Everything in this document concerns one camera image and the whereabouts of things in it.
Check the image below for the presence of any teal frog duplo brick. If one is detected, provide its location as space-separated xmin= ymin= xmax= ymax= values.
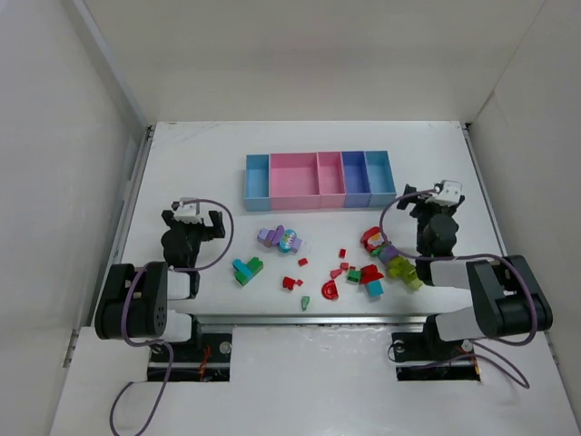
xmin=278 ymin=229 xmax=298 ymax=253

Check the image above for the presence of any lavender duplo brick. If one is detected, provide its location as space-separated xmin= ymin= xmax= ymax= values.
xmin=290 ymin=236 xmax=302 ymax=253

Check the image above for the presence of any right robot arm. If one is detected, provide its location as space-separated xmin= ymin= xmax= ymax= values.
xmin=397 ymin=180 xmax=554 ymax=343

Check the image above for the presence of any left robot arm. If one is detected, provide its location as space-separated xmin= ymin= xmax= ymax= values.
xmin=94 ymin=204 xmax=226 ymax=342

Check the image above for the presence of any purple flower duplo brick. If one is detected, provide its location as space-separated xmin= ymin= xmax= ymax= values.
xmin=378 ymin=244 xmax=399 ymax=265

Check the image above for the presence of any lime green duplo stack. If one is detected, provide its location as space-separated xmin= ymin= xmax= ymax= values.
xmin=386 ymin=256 xmax=423 ymax=291

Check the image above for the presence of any light blue bin right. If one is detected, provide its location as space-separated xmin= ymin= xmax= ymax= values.
xmin=365 ymin=151 xmax=397 ymax=208

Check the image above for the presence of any red flower duplo brick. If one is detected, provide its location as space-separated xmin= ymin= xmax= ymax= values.
xmin=359 ymin=226 xmax=386 ymax=253

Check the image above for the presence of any red duplo roof brick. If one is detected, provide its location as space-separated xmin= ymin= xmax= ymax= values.
xmin=359 ymin=264 xmax=384 ymax=285

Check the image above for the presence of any purple bin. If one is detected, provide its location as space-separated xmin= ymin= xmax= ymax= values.
xmin=342 ymin=151 xmax=371 ymax=208

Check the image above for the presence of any teal square brick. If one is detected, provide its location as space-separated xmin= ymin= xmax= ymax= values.
xmin=365 ymin=281 xmax=384 ymax=300

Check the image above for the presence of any small green number brick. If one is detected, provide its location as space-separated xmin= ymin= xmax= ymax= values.
xmin=347 ymin=269 xmax=361 ymax=284

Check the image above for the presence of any red brick cluster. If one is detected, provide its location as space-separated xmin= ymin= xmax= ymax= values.
xmin=282 ymin=276 xmax=303 ymax=291

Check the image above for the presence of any red arch brick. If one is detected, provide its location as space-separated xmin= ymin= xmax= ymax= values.
xmin=321 ymin=280 xmax=339 ymax=301

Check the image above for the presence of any large pink bin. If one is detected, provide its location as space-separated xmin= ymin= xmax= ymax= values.
xmin=270 ymin=153 xmax=321 ymax=211

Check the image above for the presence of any green slope piece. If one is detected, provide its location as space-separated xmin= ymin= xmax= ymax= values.
xmin=300 ymin=296 xmax=310 ymax=312

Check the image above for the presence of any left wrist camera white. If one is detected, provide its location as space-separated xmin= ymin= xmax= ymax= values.
xmin=172 ymin=197 xmax=202 ymax=224

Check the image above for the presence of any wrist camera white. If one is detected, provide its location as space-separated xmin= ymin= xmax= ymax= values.
xmin=172 ymin=197 xmax=202 ymax=224
xmin=427 ymin=180 xmax=464 ymax=207

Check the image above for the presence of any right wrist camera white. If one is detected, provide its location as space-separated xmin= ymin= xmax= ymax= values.
xmin=427 ymin=180 xmax=464 ymax=207

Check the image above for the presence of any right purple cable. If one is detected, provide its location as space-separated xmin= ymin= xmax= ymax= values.
xmin=379 ymin=189 xmax=544 ymax=391

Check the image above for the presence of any purple cable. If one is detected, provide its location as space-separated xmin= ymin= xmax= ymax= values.
xmin=379 ymin=189 xmax=544 ymax=391
xmin=108 ymin=198 xmax=235 ymax=436

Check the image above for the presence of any aluminium rail front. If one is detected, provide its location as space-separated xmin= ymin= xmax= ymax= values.
xmin=193 ymin=314 xmax=427 ymax=326

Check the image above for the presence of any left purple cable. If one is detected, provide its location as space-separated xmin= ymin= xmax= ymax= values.
xmin=108 ymin=198 xmax=235 ymax=436

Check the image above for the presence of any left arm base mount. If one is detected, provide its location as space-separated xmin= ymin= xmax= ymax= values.
xmin=168 ymin=331 xmax=232 ymax=382

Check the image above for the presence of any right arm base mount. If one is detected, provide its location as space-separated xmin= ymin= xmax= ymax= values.
xmin=388 ymin=332 xmax=480 ymax=382

